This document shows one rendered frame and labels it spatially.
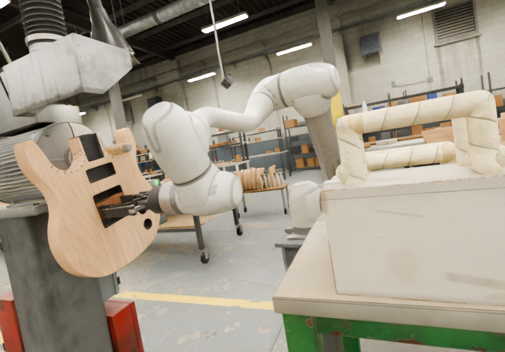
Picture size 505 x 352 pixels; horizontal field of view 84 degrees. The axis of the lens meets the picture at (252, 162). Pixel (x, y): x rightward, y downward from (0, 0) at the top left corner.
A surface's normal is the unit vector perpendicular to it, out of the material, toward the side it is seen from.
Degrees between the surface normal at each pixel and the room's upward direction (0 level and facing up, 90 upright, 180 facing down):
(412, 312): 90
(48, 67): 90
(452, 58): 90
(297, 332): 91
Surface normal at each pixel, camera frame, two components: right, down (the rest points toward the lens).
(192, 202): -0.29, 0.54
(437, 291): -0.41, 0.12
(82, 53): 0.91, -0.13
